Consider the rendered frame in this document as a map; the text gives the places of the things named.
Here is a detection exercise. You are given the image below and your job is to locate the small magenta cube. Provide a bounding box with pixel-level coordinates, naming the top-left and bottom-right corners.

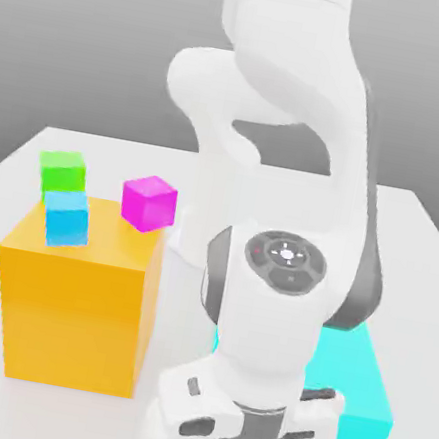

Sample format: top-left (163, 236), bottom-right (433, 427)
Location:
top-left (114, 169), bottom-right (182, 239)

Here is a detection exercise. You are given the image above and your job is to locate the small blue cube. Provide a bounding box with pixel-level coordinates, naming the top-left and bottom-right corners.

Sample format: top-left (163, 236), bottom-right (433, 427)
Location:
top-left (35, 184), bottom-right (98, 254)

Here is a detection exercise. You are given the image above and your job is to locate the small green cube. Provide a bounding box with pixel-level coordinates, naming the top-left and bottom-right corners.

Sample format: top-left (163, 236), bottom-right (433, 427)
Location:
top-left (30, 144), bottom-right (93, 212)

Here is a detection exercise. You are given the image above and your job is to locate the large cyan box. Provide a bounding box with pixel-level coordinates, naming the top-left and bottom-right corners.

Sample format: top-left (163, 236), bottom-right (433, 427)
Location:
top-left (197, 295), bottom-right (411, 439)

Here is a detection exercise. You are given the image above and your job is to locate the large orange box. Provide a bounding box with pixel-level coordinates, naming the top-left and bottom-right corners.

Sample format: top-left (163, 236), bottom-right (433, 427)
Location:
top-left (0, 180), bottom-right (176, 403)

